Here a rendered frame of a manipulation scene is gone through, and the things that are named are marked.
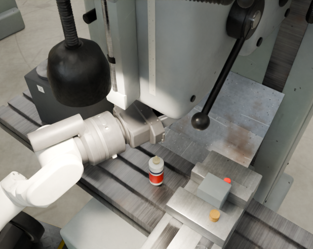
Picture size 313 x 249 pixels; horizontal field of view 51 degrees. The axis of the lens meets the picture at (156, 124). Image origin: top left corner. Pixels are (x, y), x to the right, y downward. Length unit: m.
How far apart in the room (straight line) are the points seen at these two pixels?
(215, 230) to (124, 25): 0.48
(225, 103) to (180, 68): 0.59
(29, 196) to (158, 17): 0.36
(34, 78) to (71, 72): 0.63
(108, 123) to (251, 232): 0.47
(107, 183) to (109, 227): 0.12
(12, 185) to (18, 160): 1.66
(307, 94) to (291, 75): 0.07
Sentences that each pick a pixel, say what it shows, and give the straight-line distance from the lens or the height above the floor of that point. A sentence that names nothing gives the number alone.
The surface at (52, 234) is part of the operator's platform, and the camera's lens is 1.49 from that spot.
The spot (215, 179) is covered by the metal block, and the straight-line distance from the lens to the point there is 0.77.
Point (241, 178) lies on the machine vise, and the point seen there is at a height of 1.00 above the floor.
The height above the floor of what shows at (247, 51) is 1.36.
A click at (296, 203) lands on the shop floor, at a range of 2.11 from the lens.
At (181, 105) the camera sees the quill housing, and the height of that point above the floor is 1.35.
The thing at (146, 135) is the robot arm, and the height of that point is 1.22.
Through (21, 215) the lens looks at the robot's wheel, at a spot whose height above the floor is 0.59.
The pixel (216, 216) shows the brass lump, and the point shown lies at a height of 1.06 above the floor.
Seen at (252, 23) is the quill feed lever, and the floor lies 1.46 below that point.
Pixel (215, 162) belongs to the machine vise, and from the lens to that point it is 0.89.
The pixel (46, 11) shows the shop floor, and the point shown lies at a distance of 3.71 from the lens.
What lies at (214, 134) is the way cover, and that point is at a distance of 1.06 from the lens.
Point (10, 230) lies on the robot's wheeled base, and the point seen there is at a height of 0.60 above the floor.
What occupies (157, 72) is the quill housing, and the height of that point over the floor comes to 1.41.
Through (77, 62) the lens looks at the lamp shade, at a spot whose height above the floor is 1.50.
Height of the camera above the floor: 1.71
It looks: 48 degrees down
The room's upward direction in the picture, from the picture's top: straight up
